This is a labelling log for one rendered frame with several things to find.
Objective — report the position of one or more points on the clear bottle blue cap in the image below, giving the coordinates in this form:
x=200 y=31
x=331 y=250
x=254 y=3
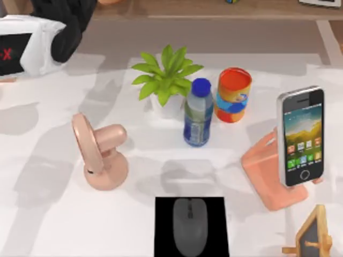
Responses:
x=197 y=115

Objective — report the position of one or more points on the green potted plant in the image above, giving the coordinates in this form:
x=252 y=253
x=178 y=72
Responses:
x=166 y=77

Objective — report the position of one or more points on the orange and blue can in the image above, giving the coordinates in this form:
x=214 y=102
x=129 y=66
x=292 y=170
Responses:
x=233 y=96

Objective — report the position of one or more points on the pink desk fan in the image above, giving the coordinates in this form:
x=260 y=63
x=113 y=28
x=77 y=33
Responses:
x=101 y=152

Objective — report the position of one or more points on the black mouse pad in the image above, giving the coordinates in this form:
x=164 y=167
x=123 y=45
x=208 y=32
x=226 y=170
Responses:
x=164 y=227

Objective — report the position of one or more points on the grey computer mouse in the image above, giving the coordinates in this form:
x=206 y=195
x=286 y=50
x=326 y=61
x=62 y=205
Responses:
x=190 y=227

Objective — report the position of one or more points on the salmon phone stand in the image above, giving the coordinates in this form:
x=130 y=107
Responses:
x=268 y=174

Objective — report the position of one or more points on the silver smartphone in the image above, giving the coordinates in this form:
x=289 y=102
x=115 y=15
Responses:
x=301 y=136

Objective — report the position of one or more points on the small colourful cube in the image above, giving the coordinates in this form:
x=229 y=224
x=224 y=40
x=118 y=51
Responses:
x=232 y=1

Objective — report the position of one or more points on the orange pot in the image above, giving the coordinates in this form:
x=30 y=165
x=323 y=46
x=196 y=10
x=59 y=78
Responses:
x=110 y=1

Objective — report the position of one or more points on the wooden framed blackboard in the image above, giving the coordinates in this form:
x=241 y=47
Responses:
x=313 y=235

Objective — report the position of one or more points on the white framed picture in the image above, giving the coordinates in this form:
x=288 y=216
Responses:
x=319 y=2

